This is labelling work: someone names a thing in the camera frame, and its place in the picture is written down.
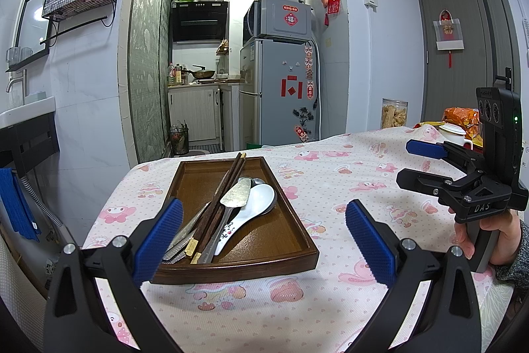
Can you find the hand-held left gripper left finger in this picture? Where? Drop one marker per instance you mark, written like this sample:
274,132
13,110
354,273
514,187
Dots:
159,241

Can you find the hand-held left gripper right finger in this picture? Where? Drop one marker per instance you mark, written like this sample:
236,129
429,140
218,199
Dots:
370,241

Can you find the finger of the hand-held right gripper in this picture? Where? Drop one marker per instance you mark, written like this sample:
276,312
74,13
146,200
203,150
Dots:
421,180
425,149

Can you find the metal spatula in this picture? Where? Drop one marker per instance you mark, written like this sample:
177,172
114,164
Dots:
235,194

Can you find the brown wooden tray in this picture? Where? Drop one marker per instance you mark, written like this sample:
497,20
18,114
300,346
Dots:
264,245

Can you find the white ceramic spoon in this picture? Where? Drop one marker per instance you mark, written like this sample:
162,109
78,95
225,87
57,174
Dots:
258,200

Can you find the metal spoon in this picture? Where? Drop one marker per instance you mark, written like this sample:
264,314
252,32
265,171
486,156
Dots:
257,181

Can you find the person's right forearm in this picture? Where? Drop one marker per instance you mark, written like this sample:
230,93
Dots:
518,266

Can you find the person's right hand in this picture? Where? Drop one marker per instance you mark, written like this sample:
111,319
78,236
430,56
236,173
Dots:
506,237

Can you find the yellow packet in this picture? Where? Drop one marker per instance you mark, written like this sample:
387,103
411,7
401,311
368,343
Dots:
430,125

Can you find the white mug with lid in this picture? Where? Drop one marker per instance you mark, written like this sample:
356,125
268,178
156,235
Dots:
452,134

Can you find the clear plastic snack jar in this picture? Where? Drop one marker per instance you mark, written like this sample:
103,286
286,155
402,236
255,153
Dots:
393,115

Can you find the orange snack bag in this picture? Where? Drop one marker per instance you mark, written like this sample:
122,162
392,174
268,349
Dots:
461,117

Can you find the grey floor mat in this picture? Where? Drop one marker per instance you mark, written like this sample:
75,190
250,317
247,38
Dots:
200,151

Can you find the grey door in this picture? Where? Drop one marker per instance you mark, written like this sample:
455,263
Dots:
463,47

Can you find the door hanging ornament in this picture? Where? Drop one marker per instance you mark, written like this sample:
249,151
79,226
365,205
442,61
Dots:
448,32

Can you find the white kitchen cabinet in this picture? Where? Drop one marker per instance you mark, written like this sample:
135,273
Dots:
194,113

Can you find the blue towel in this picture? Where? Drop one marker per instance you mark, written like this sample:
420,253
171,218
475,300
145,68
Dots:
16,204

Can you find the grey refrigerator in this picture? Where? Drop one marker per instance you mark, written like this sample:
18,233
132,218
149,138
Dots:
281,96

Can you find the row of condiment bottles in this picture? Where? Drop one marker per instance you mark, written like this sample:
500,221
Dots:
177,76

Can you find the metal wok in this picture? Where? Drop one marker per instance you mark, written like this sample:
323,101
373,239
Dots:
202,74

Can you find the white sink basin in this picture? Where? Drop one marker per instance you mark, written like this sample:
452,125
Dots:
24,111

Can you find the frosted glass sliding door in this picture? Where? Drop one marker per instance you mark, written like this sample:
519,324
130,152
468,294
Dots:
146,47

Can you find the metal faucet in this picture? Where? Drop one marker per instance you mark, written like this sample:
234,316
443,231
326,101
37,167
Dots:
22,82

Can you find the black range hood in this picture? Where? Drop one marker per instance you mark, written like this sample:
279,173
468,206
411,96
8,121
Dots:
200,22

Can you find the clear glass cup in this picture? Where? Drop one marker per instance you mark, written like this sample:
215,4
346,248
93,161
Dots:
12,56

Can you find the black framed mirror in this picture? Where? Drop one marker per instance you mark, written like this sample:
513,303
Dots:
24,5

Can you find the small black wall shelf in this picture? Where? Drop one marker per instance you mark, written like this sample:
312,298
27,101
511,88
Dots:
29,62

